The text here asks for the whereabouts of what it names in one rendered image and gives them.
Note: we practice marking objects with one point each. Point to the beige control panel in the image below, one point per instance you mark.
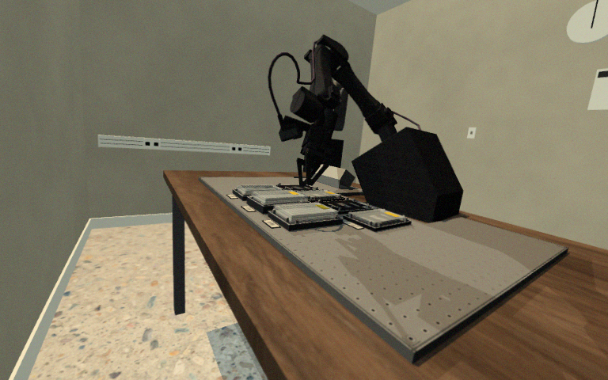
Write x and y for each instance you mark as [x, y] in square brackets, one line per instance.
[336, 177]

